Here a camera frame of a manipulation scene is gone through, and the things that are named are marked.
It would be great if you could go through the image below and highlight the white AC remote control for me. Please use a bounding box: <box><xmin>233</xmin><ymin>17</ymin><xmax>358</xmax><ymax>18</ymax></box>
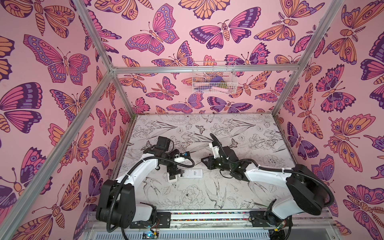
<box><xmin>181</xmin><ymin>169</ymin><xmax>203</xmax><ymax>179</ymax></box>

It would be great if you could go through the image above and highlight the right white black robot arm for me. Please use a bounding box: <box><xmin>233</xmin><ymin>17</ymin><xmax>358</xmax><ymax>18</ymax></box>
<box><xmin>202</xmin><ymin>134</ymin><xmax>335</xmax><ymax>226</ymax></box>

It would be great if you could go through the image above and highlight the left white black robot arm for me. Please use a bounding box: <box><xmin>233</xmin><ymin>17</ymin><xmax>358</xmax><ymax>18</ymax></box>
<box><xmin>96</xmin><ymin>137</ymin><xmax>195</xmax><ymax>233</ymax></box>

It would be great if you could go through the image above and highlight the small white remote control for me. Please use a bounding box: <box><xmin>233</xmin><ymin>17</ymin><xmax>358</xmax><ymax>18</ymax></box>
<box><xmin>168</xmin><ymin>176</ymin><xmax>178</xmax><ymax>183</ymax></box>

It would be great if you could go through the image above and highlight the purple item in basket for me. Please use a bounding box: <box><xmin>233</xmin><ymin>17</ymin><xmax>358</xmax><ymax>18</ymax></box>
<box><xmin>210</xmin><ymin>76</ymin><xmax>224</xmax><ymax>85</ymax></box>

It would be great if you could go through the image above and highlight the small green circuit board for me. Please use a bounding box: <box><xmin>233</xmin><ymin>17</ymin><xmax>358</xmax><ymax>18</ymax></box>
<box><xmin>142</xmin><ymin>232</ymin><xmax>159</xmax><ymax>240</ymax></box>

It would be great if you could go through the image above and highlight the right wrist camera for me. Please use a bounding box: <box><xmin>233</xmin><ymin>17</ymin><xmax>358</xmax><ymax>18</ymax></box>
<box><xmin>209</xmin><ymin>143</ymin><xmax>221</xmax><ymax>159</ymax></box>

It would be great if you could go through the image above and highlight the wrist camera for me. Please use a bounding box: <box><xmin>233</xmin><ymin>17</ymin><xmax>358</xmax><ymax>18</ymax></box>
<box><xmin>209</xmin><ymin>143</ymin><xmax>221</xmax><ymax>159</ymax></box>
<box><xmin>174</xmin><ymin>152</ymin><xmax>191</xmax><ymax>163</ymax></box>

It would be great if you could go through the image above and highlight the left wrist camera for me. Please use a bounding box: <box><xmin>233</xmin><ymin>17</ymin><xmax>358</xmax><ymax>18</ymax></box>
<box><xmin>174</xmin><ymin>152</ymin><xmax>191</xmax><ymax>163</ymax></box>

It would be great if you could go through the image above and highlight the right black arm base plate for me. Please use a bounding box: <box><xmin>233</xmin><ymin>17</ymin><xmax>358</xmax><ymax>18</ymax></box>
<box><xmin>248</xmin><ymin>211</ymin><xmax>293</xmax><ymax>232</ymax></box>

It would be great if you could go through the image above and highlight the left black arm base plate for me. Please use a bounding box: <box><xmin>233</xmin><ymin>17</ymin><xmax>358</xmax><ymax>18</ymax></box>
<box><xmin>130</xmin><ymin>212</ymin><xmax>172</xmax><ymax>229</ymax></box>

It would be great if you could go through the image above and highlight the white wire basket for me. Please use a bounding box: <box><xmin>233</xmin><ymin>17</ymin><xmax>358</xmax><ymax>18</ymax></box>
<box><xmin>191</xmin><ymin>63</ymin><xmax>238</xmax><ymax>95</ymax></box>

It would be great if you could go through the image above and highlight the aluminium front rail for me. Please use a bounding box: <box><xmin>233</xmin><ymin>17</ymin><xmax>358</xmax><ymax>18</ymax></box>
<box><xmin>82</xmin><ymin>209</ymin><xmax>343</xmax><ymax>240</ymax></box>

